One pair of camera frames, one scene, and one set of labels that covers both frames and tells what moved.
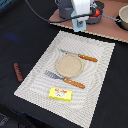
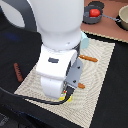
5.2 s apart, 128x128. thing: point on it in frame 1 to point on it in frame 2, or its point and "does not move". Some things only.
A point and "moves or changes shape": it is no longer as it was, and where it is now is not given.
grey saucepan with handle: (96, 19) does not move
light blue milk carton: (78, 25) moves or changes shape
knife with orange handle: (85, 57) does not move
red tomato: (96, 14) does not move
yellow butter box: (60, 93) does not move
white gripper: (83, 8) to (59, 69)
